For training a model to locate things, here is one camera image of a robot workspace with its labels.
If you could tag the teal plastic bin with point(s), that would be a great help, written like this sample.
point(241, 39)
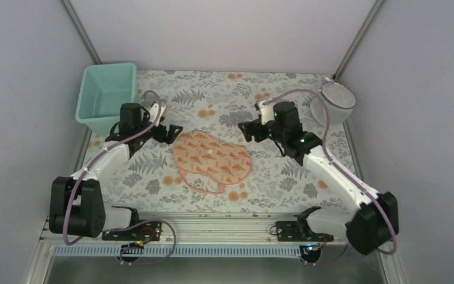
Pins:
point(104, 88)

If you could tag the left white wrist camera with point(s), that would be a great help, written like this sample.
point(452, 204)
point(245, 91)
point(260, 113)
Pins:
point(156, 110)

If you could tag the orange floral mesh laundry bag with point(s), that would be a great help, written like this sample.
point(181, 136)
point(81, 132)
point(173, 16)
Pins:
point(201, 153)

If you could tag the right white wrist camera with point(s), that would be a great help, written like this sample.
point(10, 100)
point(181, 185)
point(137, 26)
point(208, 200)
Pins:
point(266, 110)

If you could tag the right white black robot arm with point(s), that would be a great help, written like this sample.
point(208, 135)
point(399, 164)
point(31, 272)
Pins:
point(374, 219)

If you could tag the white mesh laundry basket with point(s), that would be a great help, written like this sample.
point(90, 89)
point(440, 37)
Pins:
point(339, 101)

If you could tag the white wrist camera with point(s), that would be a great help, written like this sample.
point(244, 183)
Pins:
point(266, 110)
point(156, 110)

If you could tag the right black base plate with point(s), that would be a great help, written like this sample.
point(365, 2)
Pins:
point(293, 231)

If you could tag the aluminium mounting rail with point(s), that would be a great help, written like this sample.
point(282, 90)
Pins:
point(223, 229)

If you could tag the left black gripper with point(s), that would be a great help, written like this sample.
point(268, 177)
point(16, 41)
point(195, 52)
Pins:
point(161, 138)

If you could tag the floral patterned table mat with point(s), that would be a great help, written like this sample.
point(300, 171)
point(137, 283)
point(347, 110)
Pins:
point(214, 103)

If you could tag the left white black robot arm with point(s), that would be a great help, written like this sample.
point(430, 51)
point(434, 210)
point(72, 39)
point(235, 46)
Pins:
point(77, 206)

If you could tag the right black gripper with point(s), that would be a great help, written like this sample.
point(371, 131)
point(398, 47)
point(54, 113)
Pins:
point(247, 132)

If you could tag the white slotted cable duct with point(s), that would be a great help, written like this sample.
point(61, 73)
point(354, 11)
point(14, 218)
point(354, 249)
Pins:
point(181, 250)

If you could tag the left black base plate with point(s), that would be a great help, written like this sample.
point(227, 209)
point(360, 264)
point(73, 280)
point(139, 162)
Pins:
point(150, 231)

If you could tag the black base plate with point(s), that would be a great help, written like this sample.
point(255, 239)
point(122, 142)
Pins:
point(150, 231)
point(293, 231)

